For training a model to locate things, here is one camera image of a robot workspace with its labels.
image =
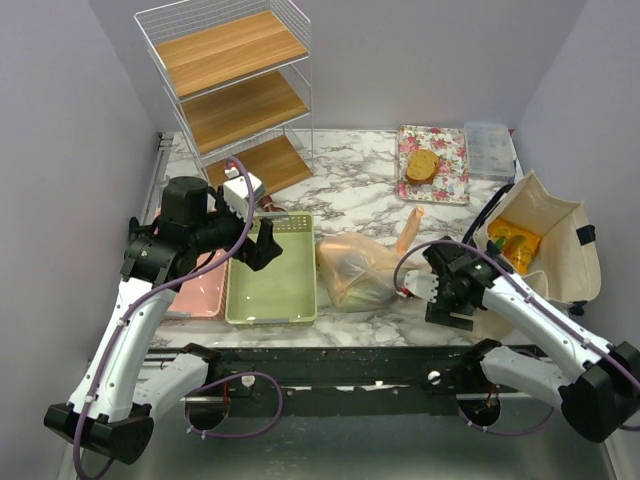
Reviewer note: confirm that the brown bread slices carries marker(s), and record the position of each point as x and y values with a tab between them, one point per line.
422	168

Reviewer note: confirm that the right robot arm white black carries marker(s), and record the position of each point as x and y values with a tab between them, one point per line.
593	382

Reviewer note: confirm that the orange plastic grocery bag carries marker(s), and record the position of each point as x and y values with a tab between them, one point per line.
358	271

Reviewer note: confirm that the yellow snack package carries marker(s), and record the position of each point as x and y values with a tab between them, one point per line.
518	245

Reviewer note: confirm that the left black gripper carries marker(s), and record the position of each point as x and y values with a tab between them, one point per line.
258	254

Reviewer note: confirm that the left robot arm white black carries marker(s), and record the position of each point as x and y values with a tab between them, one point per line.
197	228

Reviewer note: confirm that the white wire wooden shelf rack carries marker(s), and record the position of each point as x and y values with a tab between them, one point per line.
238	75

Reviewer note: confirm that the green plastic basket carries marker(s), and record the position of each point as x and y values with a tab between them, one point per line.
284	293

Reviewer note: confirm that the brown small bottle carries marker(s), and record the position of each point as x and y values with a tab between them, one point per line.
268	205

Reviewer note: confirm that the clear plastic compartment box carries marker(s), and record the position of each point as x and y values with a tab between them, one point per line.
489	151

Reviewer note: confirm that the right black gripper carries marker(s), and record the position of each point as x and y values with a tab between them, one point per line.
440	311

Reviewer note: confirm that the pink plastic basket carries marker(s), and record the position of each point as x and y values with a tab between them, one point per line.
203	298

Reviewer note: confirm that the floral pattern tray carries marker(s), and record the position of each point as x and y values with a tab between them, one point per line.
451	184

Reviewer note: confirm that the black metal base rail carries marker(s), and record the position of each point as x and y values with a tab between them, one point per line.
341	381

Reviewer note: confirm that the beige canvas tote bag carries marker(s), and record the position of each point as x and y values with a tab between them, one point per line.
565	269

